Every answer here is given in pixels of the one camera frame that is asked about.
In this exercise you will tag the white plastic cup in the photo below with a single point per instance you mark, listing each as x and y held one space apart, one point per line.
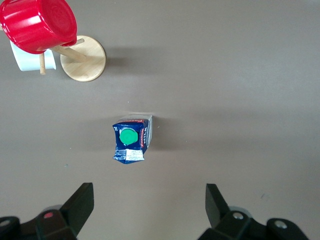
27 62

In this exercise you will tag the blue milk carton green cap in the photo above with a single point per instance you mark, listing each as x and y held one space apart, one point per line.
128 137

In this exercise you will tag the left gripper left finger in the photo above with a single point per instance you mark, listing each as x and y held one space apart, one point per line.
75 210

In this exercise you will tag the wooden mug tree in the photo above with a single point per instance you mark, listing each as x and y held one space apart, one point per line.
85 67

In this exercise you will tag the red plastic cup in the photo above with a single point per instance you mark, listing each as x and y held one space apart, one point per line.
37 22

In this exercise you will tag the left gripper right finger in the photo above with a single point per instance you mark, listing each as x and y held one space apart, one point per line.
217 207

